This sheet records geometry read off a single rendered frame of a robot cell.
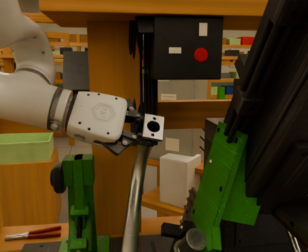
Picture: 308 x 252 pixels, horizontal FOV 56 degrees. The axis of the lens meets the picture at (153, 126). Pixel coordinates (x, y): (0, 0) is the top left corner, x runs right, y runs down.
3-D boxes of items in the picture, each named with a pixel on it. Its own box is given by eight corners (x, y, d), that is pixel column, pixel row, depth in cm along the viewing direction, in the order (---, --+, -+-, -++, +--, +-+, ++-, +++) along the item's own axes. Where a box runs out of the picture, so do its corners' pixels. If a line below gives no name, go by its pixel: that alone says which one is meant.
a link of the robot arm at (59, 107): (46, 116, 50) (64, 120, 50) (61, 78, 55) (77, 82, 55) (47, 139, 56) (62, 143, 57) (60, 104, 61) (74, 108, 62)
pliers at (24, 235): (61, 228, 92) (61, 224, 92) (60, 237, 88) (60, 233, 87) (7, 235, 88) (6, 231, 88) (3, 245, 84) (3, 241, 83)
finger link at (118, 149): (103, 158, 52) (130, 149, 55) (87, 123, 55) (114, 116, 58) (102, 160, 53) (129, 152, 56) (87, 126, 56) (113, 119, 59)
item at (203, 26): (222, 79, 73) (224, 16, 70) (154, 80, 71) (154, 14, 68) (207, 78, 85) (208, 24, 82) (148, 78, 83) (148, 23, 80)
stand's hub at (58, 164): (62, 198, 67) (60, 167, 66) (48, 199, 67) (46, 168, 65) (68, 185, 75) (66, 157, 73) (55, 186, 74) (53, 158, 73)
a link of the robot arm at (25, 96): (59, 106, 62) (46, 138, 56) (-5, 90, 60) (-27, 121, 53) (62, 75, 56) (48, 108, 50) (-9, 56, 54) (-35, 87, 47)
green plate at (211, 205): (248, 254, 52) (287, 144, 49) (205, 247, 51) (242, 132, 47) (225, 221, 64) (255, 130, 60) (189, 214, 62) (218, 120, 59)
